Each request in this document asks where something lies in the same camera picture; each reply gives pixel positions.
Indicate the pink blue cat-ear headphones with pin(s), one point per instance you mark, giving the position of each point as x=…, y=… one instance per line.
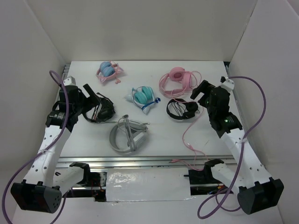
x=109, y=70

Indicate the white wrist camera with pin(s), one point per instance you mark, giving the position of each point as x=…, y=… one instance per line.
x=227, y=84
x=69, y=81

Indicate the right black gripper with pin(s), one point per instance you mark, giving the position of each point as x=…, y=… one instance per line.
x=205, y=87

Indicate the grey white headphones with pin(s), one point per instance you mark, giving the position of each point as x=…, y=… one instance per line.
x=134, y=131

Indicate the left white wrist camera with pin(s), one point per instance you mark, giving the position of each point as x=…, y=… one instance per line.
x=69, y=81

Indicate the black on-ear headphones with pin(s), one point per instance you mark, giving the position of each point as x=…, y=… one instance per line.
x=179, y=109

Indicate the aluminium rail frame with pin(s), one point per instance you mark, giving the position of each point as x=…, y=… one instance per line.
x=89, y=143

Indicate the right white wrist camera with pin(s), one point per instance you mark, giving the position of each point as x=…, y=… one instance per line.
x=227, y=84

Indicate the white tape sheet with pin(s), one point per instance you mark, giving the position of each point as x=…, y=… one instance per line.
x=149, y=184

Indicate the black gaming headset with mic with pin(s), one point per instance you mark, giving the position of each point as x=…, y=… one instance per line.
x=103, y=111

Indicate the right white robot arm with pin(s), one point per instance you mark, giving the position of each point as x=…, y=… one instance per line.
x=253, y=185

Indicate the large pink headphones with cable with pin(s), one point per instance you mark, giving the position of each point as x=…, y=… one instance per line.
x=180, y=75

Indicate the teal white headphones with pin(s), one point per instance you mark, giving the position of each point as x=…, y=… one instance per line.
x=143, y=97

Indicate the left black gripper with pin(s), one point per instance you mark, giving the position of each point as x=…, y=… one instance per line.
x=92, y=94

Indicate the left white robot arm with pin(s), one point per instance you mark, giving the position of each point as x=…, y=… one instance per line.
x=41, y=189

